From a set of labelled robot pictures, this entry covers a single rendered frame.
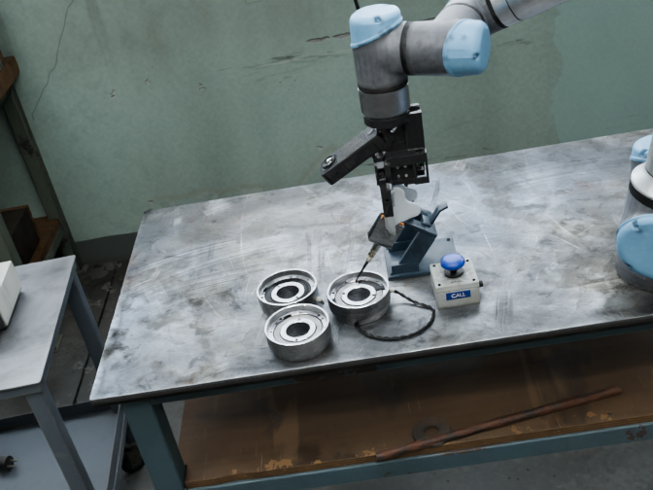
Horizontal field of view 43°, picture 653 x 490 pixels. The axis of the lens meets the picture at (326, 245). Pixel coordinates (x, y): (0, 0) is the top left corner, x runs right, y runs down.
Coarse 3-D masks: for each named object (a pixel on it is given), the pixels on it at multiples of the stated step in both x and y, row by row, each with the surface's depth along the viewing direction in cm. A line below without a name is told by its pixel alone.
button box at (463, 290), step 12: (432, 264) 138; (468, 264) 136; (432, 276) 135; (444, 276) 135; (456, 276) 134; (468, 276) 134; (432, 288) 139; (444, 288) 133; (456, 288) 133; (468, 288) 133; (444, 300) 134; (456, 300) 134; (468, 300) 134
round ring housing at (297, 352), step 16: (304, 304) 135; (272, 320) 134; (304, 320) 134; (320, 320) 133; (272, 336) 131; (288, 336) 131; (304, 336) 130; (320, 336) 128; (288, 352) 128; (304, 352) 128; (320, 352) 130
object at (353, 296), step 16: (352, 272) 141; (368, 272) 140; (336, 288) 140; (352, 288) 139; (368, 288) 138; (336, 304) 134; (352, 304) 135; (368, 304) 132; (384, 304) 134; (352, 320) 134; (368, 320) 135
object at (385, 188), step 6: (378, 174) 126; (384, 174) 126; (384, 180) 125; (384, 186) 126; (390, 186) 126; (384, 192) 126; (390, 192) 126; (384, 198) 126; (390, 198) 126; (384, 204) 127; (390, 204) 128; (384, 210) 128; (390, 210) 129; (384, 216) 129; (390, 216) 129
